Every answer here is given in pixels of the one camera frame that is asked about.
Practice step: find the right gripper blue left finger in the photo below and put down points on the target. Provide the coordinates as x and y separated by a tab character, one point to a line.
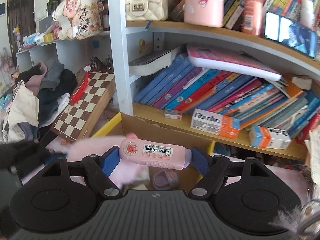
98	170

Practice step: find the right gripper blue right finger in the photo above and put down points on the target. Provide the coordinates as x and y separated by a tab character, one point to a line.
213	172

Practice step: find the pink plush pig toy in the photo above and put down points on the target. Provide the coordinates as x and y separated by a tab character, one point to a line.
120	171

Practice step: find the purple grey toy truck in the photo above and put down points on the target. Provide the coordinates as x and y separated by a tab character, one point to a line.
165	180

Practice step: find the pink eraser case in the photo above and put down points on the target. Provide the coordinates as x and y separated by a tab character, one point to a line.
155	154

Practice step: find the white sponge block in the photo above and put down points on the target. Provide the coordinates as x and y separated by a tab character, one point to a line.
140	183

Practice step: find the orange white usmile box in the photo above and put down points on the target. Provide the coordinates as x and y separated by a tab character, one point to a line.
215	124

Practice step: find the yellow cardboard box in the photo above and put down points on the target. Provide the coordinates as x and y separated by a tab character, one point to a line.
122	124

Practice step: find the wooden chess board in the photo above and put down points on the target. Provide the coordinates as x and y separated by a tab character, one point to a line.
78	120

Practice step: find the pile of clothes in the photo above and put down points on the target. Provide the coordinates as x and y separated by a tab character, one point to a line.
39	95

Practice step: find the row of leaning books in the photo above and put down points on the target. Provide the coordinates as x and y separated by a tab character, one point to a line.
180	86

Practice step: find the red tassel charm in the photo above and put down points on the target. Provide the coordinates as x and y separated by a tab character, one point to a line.
78	94

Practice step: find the white lucky cat figure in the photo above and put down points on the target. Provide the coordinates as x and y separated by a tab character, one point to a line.
78	19

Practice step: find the smartphone with video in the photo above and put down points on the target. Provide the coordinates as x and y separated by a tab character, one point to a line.
290	34

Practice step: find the pink tumbler cup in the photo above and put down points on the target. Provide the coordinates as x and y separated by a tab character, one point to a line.
204	12

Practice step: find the cream quilted handbag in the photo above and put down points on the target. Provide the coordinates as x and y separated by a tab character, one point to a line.
146	10

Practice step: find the orange lotion bottle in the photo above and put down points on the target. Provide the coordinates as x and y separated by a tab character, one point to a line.
252	17

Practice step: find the white bookshelf frame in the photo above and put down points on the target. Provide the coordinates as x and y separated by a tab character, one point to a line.
123	46

